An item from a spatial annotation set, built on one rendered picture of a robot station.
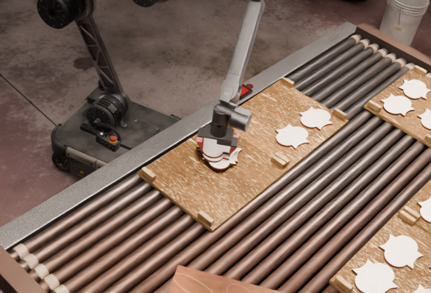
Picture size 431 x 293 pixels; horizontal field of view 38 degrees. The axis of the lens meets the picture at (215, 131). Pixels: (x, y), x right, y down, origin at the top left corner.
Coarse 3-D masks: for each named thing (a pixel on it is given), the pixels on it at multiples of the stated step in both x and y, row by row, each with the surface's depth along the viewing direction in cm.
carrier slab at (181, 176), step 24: (192, 144) 231; (240, 144) 234; (168, 168) 220; (192, 168) 222; (240, 168) 224; (264, 168) 226; (168, 192) 212; (192, 192) 213; (216, 192) 214; (240, 192) 216; (192, 216) 206; (216, 216) 207
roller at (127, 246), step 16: (384, 64) 289; (352, 80) 277; (368, 80) 282; (336, 96) 266; (176, 208) 209; (160, 224) 204; (128, 240) 197; (144, 240) 200; (112, 256) 192; (80, 272) 187; (96, 272) 188; (64, 288) 182; (80, 288) 185
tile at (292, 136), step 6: (288, 126) 243; (276, 132) 241; (282, 132) 240; (288, 132) 241; (294, 132) 241; (300, 132) 241; (306, 132) 242; (276, 138) 237; (282, 138) 237; (288, 138) 238; (294, 138) 238; (300, 138) 239; (306, 138) 240; (282, 144) 235; (288, 144) 235; (294, 144) 236; (300, 144) 237
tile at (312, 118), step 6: (312, 108) 253; (300, 114) 250; (306, 114) 250; (312, 114) 250; (318, 114) 251; (324, 114) 251; (300, 120) 248; (306, 120) 247; (312, 120) 248; (318, 120) 248; (324, 120) 249; (306, 126) 245; (312, 126) 245; (318, 126) 245; (324, 126) 247
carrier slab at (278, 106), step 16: (256, 96) 256; (272, 96) 258; (288, 96) 259; (304, 96) 260; (256, 112) 249; (272, 112) 250; (288, 112) 251; (256, 128) 242; (272, 128) 243; (304, 128) 245; (336, 128) 247; (256, 144) 235; (272, 144) 236; (304, 144) 238; (320, 144) 240
